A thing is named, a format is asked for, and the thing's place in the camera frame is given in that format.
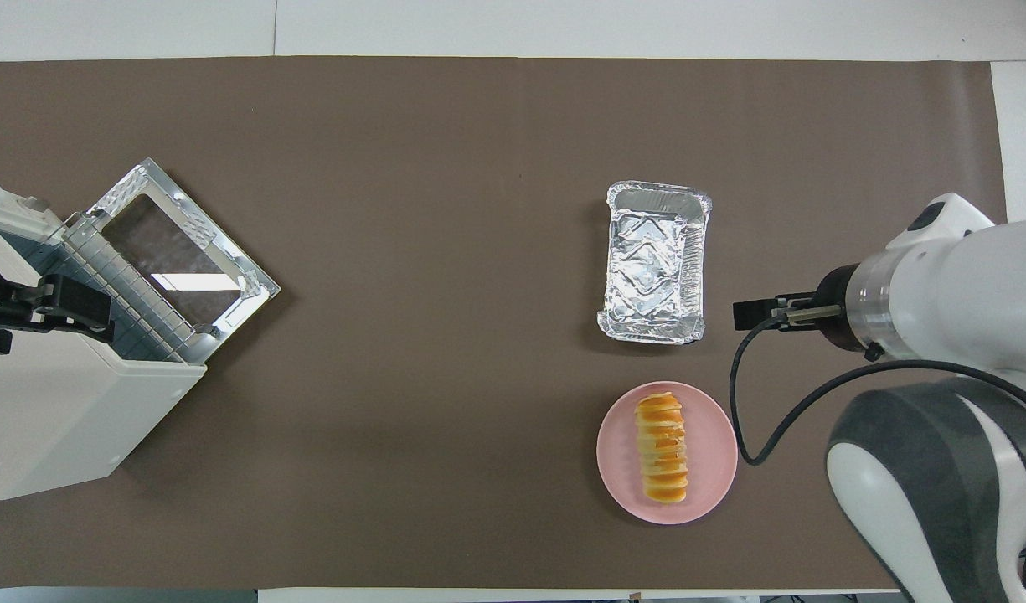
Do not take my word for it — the glass oven door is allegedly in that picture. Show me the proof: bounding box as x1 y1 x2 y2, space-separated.
85 157 281 363

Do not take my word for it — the brown table mat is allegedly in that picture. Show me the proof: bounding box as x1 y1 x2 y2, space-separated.
0 56 1026 590

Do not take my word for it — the pink round plate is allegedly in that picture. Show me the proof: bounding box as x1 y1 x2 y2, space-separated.
596 381 740 526

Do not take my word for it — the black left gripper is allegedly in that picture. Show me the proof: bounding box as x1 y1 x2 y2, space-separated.
0 249 116 354

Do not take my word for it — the aluminium foil tray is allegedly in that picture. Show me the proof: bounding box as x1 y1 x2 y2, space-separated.
597 180 713 345

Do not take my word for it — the golden ridged bread loaf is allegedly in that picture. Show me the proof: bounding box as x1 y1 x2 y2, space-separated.
634 392 689 504

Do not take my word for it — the cream white toaster oven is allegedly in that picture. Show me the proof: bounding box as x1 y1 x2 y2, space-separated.
0 176 208 502

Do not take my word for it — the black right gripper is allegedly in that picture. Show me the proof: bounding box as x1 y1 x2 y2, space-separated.
733 264 865 353

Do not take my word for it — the metal oven wire rack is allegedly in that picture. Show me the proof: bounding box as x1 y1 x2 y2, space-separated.
60 214 205 363

